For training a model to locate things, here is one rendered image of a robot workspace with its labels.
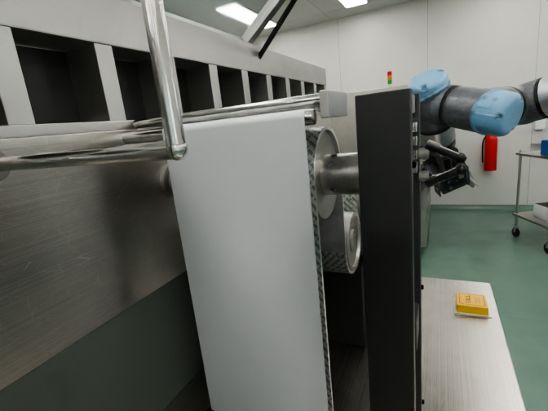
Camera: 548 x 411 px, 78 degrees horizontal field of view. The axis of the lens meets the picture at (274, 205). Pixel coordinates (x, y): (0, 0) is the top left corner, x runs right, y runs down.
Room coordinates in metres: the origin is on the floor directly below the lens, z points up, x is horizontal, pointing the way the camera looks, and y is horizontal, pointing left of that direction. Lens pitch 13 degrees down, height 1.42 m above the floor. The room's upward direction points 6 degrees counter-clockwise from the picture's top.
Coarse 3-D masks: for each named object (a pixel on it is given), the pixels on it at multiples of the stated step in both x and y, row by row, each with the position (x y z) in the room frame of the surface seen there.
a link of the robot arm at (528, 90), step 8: (536, 80) 0.64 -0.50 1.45; (544, 80) 0.62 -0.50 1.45; (520, 88) 0.64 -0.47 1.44; (528, 88) 0.63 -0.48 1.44; (536, 88) 0.62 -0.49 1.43; (544, 88) 0.61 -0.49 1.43; (528, 96) 0.63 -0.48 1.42; (536, 96) 0.62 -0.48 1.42; (544, 96) 0.61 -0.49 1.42; (528, 104) 0.63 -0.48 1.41; (536, 104) 0.62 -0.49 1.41; (544, 104) 0.61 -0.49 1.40; (528, 112) 0.63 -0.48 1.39; (536, 112) 0.62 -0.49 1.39; (544, 112) 0.62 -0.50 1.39; (520, 120) 0.64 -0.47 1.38; (528, 120) 0.64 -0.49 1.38; (536, 120) 0.64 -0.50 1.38
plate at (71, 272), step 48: (0, 144) 0.43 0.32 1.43; (48, 144) 0.48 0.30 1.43; (96, 144) 0.55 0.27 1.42; (0, 192) 0.42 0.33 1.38; (48, 192) 0.47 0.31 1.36; (96, 192) 0.53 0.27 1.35; (144, 192) 0.61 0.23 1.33; (0, 240) 0.40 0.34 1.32; (48, 240) 0.45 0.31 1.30; (96, 240) 0.51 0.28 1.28; (144, 240) 0.59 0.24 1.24; (0, 288) 0.39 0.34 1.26; (48, 288) 0.44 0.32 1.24; (96, 288) 0.50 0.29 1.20; (144, 288) 0.57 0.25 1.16; (0, 336) 0.38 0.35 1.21; (48, 336) 0.42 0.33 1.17; (0, 384) 0.36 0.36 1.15
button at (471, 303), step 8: (456, 296) 0.82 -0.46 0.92; (464, 296) 0.81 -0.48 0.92; (472, 296) 0.81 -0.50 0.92; (480, 296) 0.80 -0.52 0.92; (456, 304) 0.81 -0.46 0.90; (464, 304) 0.78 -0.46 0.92; (472, 304) 0.77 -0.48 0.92; (480, 304) 0.77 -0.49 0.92; (464, 312) 0.77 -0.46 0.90; (472, 312) 0.76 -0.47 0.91; (480, 312) 0.76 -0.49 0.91
